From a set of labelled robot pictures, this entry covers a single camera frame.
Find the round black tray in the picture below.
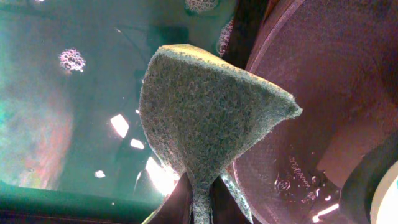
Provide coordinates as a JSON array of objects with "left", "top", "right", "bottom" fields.
[{"left": 233, "top": 0, "right": 397, "bottom": 223}]

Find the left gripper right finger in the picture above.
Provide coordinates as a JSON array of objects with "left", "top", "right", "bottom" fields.
[{"left": 210, "top": 176, "right": 251, "bottom": 224}]

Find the black rectangular water tray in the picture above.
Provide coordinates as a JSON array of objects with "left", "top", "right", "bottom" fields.
[{"left": 1, "top": 1, "right": 236, "bottom": 223}]

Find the yellow green sponge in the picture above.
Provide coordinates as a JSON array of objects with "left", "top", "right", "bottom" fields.
[{"left": 139, "top": 44, "right": 302, "bottom": 223}]

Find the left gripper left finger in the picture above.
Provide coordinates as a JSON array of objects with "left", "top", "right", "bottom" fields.
[{"left": 142, "top": 173, "right": 193, "bottom": 224}]

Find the mint green plate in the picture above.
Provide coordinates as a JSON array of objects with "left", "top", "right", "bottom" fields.
[{"left": 370, "top": 164, "right": 397, "bottom": 224}]

